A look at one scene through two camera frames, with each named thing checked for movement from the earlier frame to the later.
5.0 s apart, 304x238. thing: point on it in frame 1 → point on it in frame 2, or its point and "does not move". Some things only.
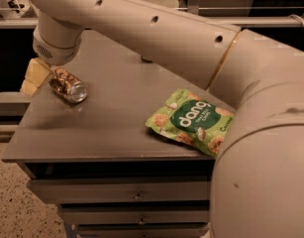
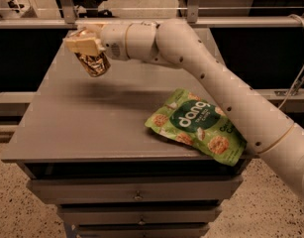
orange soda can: x=67 y=85 → x=95 y=64
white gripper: x=56 y=54 → x=112 y=40
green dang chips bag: x=193 y=120 does not move
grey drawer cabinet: x=98 y=160 does not move
